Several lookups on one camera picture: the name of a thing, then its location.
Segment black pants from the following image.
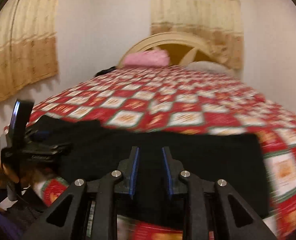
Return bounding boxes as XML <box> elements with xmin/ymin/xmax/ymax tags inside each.
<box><xmin>28</xmin><ymin>115</ymin><xmax>269</xmax><ymax>228</ymax></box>

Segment person left hand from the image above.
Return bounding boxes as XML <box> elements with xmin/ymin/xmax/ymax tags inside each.
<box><xmin>0</xmin><ymin>159</ymin><xmax>30</xmax><ymax>189</ymax></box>

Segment black item beside bed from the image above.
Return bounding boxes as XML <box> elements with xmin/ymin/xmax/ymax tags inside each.
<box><xmin>94</xmin><ymin>66</ymin><xmax>116</xmax><ymax>77</ymax></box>

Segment red patchwork teddy bedspread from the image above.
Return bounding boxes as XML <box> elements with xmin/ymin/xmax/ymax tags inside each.
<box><xmin>30</xmin><ymin>67</ymin><xmax>296</xmax><ymax>239</ymax></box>

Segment striped pillow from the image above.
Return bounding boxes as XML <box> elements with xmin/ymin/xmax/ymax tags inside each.
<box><xmin>186</xmin><ymin>61</ymin><xmax>235</xmax><ymax>76</ymax></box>

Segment pink folded blanket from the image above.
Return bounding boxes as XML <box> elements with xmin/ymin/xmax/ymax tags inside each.
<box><xmin>121</xmin><ymin>50</ymin><xmax>170</xmax><ymax>67</ymax></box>

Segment cream wooden headboard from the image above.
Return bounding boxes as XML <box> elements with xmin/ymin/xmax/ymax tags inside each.
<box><xmin>117</xmin><ymin>31</ymin><xmax>218</xmax><ymax>68</ymax></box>

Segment beige curtain behind headboard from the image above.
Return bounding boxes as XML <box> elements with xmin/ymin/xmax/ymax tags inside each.
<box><xmin>151</xmin><ymin>0</ymin><xmax>244</xmax><ymax>70</ymax></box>

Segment beige curtain on side wall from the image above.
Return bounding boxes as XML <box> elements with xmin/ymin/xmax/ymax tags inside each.
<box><xmin>0</xmin><ymin>0</ymin><xmax>59</xmax><ymax>102</ymax></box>

